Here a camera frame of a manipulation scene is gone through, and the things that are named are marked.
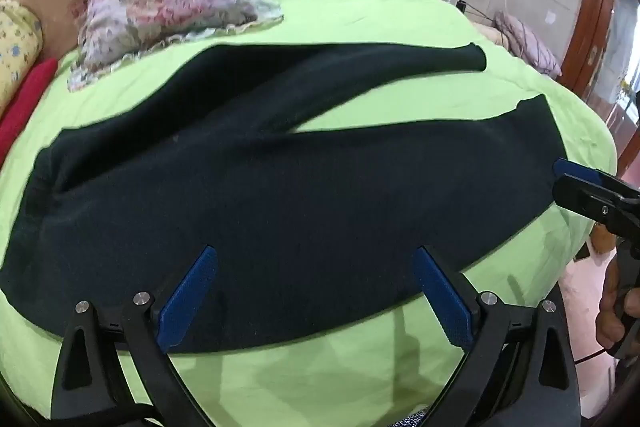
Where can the yellow printed pillow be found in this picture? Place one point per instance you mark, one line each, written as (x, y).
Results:
(17, 47)

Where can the pink pillow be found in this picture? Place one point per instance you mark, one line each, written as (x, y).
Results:
(530, 42)

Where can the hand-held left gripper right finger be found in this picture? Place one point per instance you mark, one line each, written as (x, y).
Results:
(442, 302)

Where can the wooden door frame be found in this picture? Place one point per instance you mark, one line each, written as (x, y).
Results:
(592, 7)

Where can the floral ruffled pillow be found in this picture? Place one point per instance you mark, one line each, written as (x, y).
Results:
(170, 2)

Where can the pink bed skirt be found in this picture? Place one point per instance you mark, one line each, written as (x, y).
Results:
(582, 307)

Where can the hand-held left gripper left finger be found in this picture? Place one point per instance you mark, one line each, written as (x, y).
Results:
(190, 302)

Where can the red cloth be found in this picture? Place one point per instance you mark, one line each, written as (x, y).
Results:
(25, 102)

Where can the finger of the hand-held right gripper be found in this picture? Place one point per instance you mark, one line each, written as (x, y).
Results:
(585, 199)
(577, 171)

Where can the green bed sheet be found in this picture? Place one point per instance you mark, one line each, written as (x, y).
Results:
(350, 12)

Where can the person's right hand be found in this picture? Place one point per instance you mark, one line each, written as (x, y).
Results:
(611, 307)

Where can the black pants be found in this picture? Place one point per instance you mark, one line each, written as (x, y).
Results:
(275, 207)

